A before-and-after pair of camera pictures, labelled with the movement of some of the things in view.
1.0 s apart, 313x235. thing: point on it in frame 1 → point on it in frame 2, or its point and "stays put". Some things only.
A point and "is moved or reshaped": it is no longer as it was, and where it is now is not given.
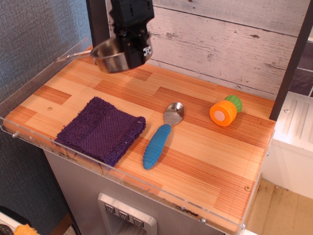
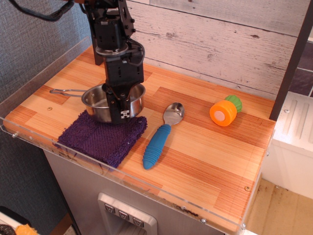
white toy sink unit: (288, 164) stays put
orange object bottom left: (25, 229) stays put
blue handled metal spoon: (173, 114) stays put
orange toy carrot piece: (223, 112) stays put
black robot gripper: (130, 18) → (123, 58)
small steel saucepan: (108, 55) is moved or reshaped
